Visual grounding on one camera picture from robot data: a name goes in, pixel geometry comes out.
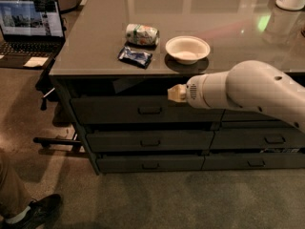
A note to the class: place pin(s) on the crushed green white can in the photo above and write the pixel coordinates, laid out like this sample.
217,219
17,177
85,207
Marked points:
142,35

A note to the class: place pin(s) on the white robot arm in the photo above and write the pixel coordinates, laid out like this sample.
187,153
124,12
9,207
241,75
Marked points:
250,86

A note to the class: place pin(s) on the brown trouser leg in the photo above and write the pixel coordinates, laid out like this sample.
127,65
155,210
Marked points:
14,197

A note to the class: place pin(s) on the black open laptop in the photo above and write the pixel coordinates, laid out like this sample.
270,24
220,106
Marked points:
30,28

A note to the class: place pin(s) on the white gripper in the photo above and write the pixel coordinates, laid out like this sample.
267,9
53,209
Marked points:
193,92

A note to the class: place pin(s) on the grey tray inside drawer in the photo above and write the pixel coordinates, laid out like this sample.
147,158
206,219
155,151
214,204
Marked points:
121,85

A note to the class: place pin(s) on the white sticky note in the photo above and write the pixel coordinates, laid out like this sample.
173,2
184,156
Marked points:
34,62

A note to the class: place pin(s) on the black sneaker shoe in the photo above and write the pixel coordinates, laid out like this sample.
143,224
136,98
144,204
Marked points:
40,211

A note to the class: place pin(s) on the white sock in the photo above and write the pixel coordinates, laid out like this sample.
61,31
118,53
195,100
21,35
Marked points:
19,217

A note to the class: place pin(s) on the white paper bowl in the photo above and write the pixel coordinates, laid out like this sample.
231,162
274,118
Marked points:
187,50

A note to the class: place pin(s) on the grey drawer cabinet frame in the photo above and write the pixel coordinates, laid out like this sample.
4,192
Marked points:
129,125

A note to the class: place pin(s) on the blue snack packet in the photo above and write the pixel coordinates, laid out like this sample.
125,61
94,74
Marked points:
139,59

